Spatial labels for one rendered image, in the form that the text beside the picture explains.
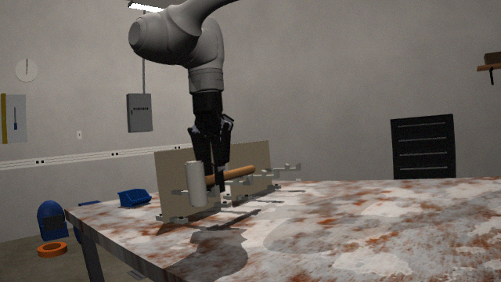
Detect dark blue plastic stacking bin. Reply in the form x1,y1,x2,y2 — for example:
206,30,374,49
117,189,152,208

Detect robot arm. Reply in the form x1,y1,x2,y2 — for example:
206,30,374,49
128,0,239,95

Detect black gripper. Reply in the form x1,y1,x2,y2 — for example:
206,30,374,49
187,91,233,193

